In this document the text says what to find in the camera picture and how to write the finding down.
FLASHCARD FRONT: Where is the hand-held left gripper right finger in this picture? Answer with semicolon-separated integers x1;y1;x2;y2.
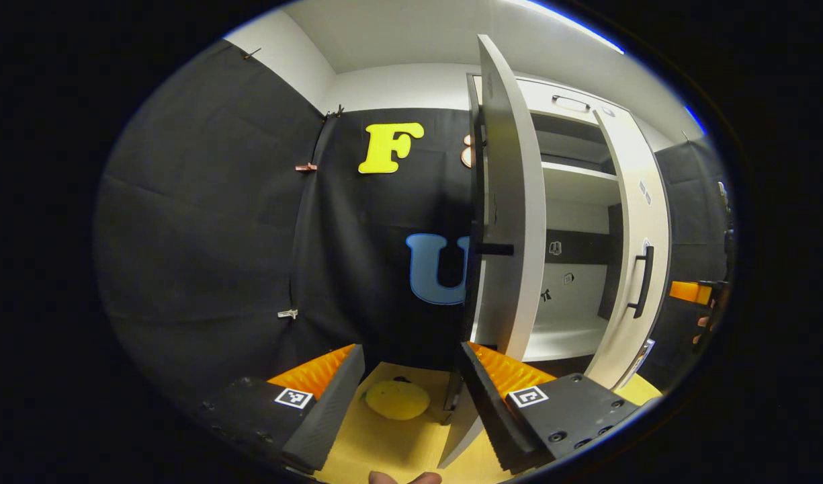
460;341;644;475

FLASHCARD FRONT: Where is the black door handle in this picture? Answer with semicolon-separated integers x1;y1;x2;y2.
627;245;655;319

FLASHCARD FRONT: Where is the grey cabinet drawer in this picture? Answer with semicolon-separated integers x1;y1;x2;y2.
475;75;630;135

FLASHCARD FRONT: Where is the grey cabinet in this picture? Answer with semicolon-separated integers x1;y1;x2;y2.
438;35;673;470

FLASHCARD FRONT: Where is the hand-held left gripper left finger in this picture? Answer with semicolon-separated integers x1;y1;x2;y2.
198;344;366;473

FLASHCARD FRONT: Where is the yellow lemon-shaped object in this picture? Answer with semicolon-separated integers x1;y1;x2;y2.
364;380;431;421

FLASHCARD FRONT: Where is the white cabinet shelf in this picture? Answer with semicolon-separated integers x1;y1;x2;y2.
541;161;620;206
522;316;610;362

